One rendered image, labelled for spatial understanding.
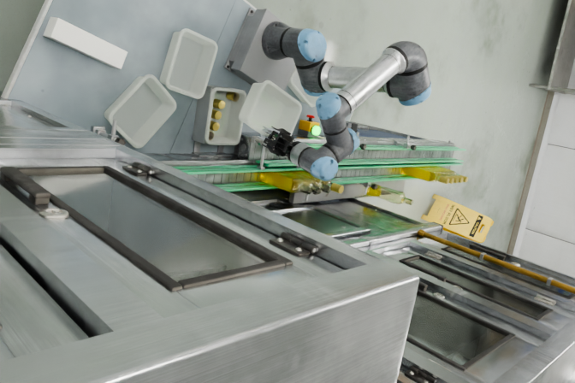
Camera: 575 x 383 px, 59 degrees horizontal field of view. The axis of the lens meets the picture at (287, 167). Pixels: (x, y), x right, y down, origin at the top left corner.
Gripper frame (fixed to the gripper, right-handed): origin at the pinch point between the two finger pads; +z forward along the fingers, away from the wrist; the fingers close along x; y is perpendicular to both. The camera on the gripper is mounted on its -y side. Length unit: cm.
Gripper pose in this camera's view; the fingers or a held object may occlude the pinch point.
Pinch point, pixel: (264, 133)
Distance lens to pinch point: 181.0
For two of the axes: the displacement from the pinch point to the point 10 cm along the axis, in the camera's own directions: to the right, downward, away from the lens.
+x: -4.8, 8.8, 0.6
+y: -6.2, -2.8, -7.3
